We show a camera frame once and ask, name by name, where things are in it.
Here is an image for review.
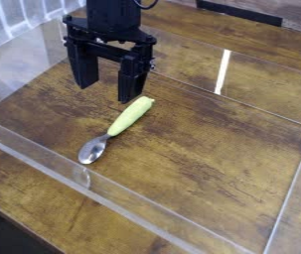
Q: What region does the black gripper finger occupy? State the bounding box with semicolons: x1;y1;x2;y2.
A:
67;42;99;89
118;57;147;104

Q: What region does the black bar on table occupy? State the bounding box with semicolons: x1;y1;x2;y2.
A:
195;0;282;27

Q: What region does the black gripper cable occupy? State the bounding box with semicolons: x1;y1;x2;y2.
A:
131;0;160;10

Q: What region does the green handled metal spoon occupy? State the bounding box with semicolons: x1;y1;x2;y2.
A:
77;96;154;165

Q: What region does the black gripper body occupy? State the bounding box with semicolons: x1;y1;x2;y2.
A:
61;0;158;71

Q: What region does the clear acrylic tray enclosure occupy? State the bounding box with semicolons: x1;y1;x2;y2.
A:
0;21;301;254

